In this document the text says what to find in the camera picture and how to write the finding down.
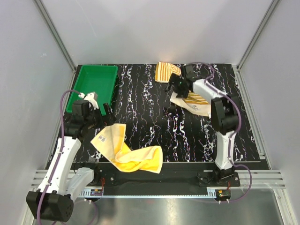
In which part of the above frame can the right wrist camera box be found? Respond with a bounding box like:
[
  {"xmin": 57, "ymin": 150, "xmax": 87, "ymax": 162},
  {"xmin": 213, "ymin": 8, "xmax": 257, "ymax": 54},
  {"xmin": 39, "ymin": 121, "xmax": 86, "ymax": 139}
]
[{"xmin": 180, "ymin": 64, "xmax": 196, "ymax": 79}]

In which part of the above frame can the left small controller board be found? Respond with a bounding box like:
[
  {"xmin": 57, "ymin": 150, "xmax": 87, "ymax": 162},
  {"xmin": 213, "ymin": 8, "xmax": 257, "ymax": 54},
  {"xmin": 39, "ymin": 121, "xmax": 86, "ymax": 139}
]
[{"xmin": 90, "ymin": 189, "xmax": 103, "ymax": 196}]

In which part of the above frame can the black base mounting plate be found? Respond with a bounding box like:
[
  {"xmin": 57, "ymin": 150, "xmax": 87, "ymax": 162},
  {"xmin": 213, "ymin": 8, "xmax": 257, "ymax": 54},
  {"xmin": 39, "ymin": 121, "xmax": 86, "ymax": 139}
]
[{"xmin": 88, "ymin": 162, "xmax": 241, "ymax": 192}]

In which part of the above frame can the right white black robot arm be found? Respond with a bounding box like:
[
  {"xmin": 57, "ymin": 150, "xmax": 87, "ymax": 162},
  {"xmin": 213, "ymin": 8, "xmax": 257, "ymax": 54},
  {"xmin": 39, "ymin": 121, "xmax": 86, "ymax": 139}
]
[{"xmin": 165, "ymin": 64, "xmax": 241, "ymax": 186}]

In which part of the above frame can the right small controller board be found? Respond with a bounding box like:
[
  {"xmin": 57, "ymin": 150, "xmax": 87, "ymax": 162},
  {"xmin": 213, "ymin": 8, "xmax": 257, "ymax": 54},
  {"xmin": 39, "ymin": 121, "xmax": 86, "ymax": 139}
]
[{"xmin": 216, "ymin": 189, "xmax": 231, "ymax": 199}]

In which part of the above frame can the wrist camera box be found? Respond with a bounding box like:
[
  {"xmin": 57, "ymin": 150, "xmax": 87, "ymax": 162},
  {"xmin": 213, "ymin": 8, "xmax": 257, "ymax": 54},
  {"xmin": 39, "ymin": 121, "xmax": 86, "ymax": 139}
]
[
  {"xmin": 78, "ymin": 92, "xmax": 99, "ymax": 109},
  {"xmin": 180, "ymin": 64, "xmax": 196, "ymax": 79}
]

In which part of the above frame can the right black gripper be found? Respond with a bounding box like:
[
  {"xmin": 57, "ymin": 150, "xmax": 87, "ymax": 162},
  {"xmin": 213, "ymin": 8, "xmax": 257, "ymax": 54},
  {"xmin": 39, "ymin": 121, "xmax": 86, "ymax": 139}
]
[{"xmin": 164, "ymin": 74, "xmax": 189, "ymax": 100}]

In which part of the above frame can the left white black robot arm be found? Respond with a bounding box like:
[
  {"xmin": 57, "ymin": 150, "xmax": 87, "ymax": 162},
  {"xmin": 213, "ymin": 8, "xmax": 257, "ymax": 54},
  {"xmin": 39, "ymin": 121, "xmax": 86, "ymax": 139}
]
[{"xmin": 26, "ymin": 100, "xmax": 116, "ymax": 224}]

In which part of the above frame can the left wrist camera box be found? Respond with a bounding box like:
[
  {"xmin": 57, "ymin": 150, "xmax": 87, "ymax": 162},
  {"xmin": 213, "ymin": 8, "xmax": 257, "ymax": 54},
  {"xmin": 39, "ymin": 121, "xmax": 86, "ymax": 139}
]
[{"xmin": 78, "ymin": 92, "xmax": 99, "ymax": 109}]

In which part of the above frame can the green plastic tray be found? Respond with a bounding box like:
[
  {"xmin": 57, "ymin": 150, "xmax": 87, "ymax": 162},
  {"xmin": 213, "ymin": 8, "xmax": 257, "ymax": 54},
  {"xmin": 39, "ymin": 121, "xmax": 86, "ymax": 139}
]
[{"xmin": 72, "ymin": 65, "xmax": 118, "ymax": 116}]

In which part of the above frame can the small controller board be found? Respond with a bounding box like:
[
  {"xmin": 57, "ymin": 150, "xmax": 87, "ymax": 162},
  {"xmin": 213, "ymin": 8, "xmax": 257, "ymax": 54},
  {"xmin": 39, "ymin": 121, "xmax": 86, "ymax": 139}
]
[
  {"xmin": 90, "ymin": 189, "xmax": 103, "ymax": 196},
  {"xmin": 216, "ymin": 189, "xmax": 231, "ymax": 199}
]

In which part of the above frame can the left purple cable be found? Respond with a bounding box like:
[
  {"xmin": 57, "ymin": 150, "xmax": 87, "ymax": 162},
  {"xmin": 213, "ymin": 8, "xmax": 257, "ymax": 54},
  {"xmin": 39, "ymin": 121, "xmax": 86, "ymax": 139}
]
[{"xmin": 36, "ymin": 90, "xmax": 100, "ymax": 225}]

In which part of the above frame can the yellow cream towel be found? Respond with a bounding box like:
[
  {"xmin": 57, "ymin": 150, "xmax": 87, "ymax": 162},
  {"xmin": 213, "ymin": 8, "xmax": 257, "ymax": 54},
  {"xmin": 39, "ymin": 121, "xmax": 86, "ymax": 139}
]
[{"xmin": 90, "ymin": 123, "xmax": 163, "ymax": 174}]

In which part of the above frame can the yellow orange striped towel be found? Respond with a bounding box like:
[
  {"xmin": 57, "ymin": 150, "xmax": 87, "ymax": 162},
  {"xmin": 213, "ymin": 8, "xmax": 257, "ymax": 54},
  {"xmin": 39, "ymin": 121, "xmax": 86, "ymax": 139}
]
[{"xmin": 155, "ymin": 61, "xmax": 211, "ymax": 117}]

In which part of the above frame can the slotted aluminium cable duct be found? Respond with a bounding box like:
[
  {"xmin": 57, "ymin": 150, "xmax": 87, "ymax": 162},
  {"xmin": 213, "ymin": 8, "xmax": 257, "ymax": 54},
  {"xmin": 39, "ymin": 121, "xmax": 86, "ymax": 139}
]
[{"xmin": 78, "ymin": 187, "xmax": 216, "ymax": 199}]

